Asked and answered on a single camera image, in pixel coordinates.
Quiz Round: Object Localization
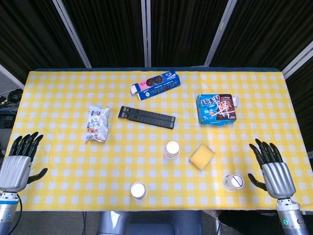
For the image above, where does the yellow white checkered tablecloth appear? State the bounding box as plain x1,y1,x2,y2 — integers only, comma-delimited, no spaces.
4,70,313,212

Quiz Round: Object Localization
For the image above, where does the white paper cup blue print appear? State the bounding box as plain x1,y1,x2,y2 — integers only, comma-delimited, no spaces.
162,141,180,161

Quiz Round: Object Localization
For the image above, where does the white paper cup blue flower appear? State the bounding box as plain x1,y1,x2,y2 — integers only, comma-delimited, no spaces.
221,173,245,193

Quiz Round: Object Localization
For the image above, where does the white paper cup green flower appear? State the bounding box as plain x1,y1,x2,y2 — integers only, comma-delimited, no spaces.
130,181,148,201

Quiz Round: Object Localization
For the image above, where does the black folding stand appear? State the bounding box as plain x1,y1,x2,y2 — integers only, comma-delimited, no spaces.
117,105,177,130

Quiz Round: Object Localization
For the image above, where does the blue brown biscuit stick box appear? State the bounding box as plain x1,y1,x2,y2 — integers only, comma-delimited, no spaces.
196,94,239,126

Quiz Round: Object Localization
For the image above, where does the grey robot base column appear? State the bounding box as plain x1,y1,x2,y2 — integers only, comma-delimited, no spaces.
97,210,204,235

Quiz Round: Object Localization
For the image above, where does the white partition frame post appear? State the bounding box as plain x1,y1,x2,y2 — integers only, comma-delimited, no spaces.
51,0,92,69
203,0,236,68
0,64,25,90
140,0,152,68
282,40,313,80

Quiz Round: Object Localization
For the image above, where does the white crinkled snack bag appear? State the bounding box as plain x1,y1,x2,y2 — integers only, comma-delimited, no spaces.
84,104,110,144

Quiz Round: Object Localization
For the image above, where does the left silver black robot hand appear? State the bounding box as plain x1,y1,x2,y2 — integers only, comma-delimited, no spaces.
0,131,48,193

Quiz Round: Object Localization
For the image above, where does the black cable bundle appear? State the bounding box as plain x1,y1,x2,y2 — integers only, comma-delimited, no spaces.
0,88,24,107

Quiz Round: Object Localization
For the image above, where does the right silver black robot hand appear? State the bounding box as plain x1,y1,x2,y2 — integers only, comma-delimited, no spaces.
247,138,297,199

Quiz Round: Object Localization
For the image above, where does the yellow sponge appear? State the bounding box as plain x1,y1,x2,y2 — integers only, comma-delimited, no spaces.
188,143,216,171

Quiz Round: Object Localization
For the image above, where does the blue pink Oreo cookie box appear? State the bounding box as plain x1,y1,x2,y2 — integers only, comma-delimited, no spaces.
131,70,183,101

